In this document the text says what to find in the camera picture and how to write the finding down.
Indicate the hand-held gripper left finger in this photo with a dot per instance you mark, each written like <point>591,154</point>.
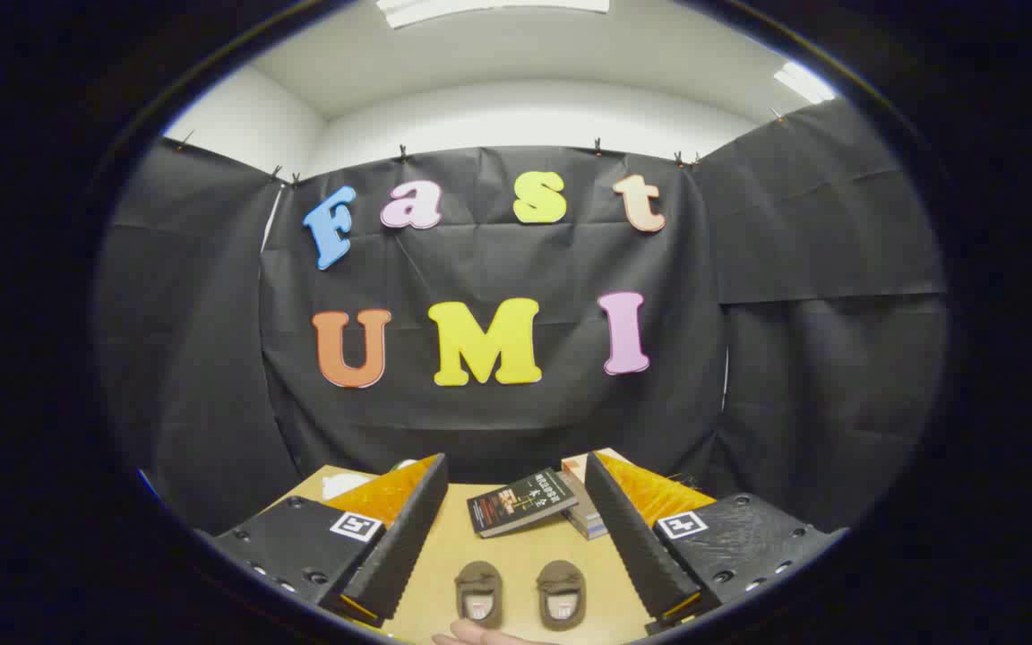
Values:
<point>408,528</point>

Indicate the white plush toy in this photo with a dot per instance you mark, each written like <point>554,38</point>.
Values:
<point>341,485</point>

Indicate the tan cover book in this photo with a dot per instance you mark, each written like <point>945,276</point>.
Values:
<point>589,515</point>

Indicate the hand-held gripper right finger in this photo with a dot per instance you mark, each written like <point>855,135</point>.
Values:
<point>628,528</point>

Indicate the black cover book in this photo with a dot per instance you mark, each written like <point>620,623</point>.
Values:
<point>520,503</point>

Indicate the brown fuzzy slipper shoe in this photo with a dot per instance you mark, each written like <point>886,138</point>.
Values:
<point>562,587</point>
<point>478,587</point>

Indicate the ceiling light panel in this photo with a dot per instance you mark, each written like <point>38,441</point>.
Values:
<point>489,9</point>
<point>804,82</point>

